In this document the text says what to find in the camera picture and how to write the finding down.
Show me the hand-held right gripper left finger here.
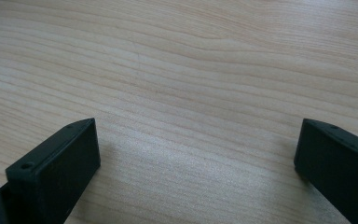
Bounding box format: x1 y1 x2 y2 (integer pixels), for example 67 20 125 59
0 117 102 224

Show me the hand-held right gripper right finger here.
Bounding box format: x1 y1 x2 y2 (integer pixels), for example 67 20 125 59
293 118 358 224

